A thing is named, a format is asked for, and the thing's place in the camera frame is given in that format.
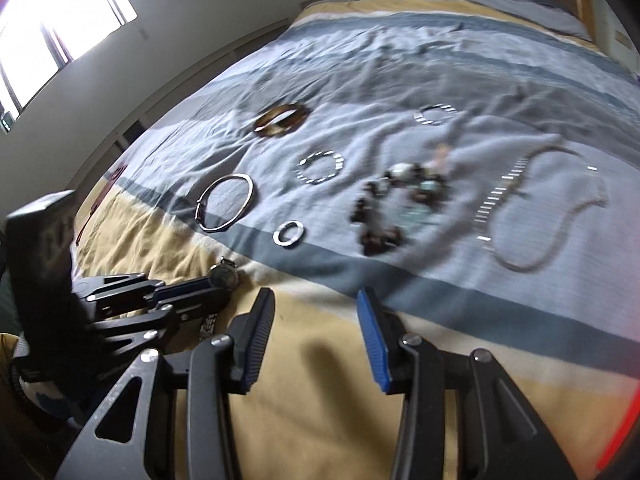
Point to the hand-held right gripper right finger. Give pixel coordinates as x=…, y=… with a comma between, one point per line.
x=372, y=342

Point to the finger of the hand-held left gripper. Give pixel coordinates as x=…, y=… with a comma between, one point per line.
x=185, y=287
x=200, y=305

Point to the small round wristwatch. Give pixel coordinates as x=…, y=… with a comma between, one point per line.
x=223, y=276

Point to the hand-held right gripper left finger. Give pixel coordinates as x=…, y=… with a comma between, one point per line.
x=255, y=342

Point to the large thin silver bangle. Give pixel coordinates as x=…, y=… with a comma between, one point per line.
x=248, y=187

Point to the bright window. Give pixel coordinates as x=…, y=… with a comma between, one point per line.
x=50, y=10

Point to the grey pillow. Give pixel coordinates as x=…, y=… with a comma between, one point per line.
x=540, y=10

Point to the red jewelry box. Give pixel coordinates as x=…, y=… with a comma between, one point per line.
x=617, y=452

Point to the brown amber bangle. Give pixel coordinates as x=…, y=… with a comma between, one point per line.
x=295, y=111

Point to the striped duvet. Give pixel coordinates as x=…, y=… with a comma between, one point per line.
x=350, y=60

